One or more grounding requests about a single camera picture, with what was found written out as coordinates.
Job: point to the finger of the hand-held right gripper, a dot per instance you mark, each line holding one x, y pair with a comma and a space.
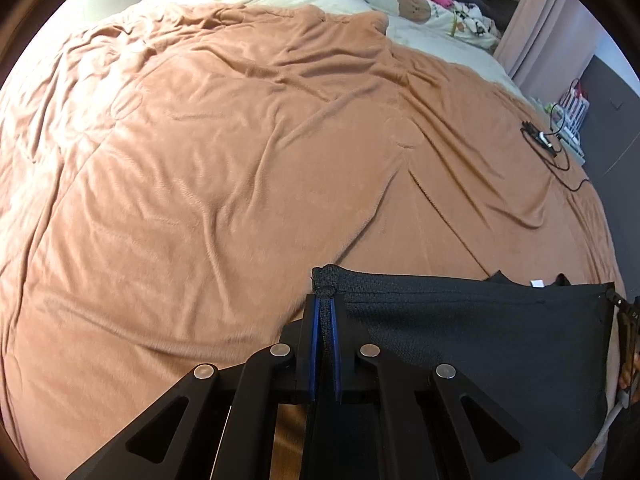
625, 307

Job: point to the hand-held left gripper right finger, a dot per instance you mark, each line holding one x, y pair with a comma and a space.
337, 355

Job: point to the pink curtain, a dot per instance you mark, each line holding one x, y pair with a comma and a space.
545, 25

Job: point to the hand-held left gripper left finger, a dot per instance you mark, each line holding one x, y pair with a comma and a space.
315, 350

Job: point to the dark grey cabinet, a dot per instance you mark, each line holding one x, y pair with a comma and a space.
612, 115

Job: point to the black mesh shorts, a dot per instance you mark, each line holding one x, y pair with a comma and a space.
480, 330

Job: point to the white black spotted cloth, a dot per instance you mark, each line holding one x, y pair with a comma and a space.
475, 22

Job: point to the brown fleece blanket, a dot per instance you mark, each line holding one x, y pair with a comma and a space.
225, 160

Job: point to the white bag with red items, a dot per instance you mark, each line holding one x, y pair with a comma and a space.
572, 107

